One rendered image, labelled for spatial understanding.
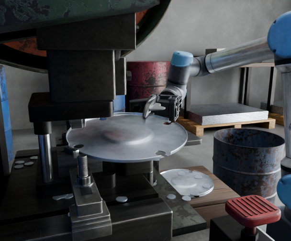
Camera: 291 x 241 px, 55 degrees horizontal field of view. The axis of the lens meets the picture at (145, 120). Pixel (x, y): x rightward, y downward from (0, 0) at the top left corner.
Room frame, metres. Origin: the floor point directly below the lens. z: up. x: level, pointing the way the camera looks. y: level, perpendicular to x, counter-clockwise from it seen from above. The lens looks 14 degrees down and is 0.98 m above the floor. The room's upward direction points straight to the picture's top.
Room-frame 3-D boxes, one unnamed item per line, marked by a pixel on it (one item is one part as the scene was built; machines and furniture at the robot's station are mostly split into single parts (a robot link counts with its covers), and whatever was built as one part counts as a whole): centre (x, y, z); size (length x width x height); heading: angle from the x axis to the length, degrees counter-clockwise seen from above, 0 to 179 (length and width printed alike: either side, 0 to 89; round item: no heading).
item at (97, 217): (0.45, 0.11, 0.76); 0.17 x 0.06 x 0.10; 19
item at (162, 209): (0.61, 0.16, 0.67); 0.45 x 0.30 x 0.06; 19
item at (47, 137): (0.52, 0.20, 0.80); 0.02 x 0.02 x 0.14
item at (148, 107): (0.80, -0.03, 0.83); 0.09 x 0.06 x 0.03; 161
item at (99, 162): (0.62, 0.16, 0.76); 0.15 x 0.09 x 0.05; 19
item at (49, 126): (0.61, 0.17, 0.86); 0.20 x 0.16 x 0.05; 19
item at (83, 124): (0.62, 0.16, 0.84); 0.05 x 0.03 x 0.04; 19
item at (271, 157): (1.66, -0.64, 0.24); 0.42 x 0.42 x 0.48
